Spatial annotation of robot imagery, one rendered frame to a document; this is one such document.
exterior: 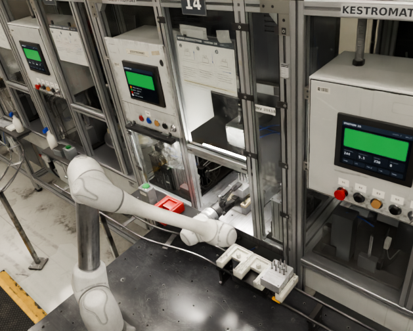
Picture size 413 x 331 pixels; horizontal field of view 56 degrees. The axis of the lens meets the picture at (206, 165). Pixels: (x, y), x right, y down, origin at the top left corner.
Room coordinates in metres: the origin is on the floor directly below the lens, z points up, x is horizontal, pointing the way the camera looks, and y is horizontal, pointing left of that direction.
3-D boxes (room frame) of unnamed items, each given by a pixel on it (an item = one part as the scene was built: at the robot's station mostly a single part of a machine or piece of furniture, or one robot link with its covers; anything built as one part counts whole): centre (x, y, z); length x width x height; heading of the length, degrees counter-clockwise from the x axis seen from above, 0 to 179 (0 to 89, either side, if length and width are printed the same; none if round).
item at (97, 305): (1.13, 0.58, 0.85); 0.18 x 0.16 x 0.22; 25
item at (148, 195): (1.78, 0.35, 0.97); 0.08 x 0.08 x 0.12; 44
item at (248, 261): (1.20, -0.15, 0.84); 0.36 x 0.14 x 0.10; 44
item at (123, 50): (1.88, 0.17, 1.60); 0.42 x 0.29 x 0.46; 44
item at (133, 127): (1.79, 0.26, 1.37); 0.36 x 0.04 x 0.04; 44
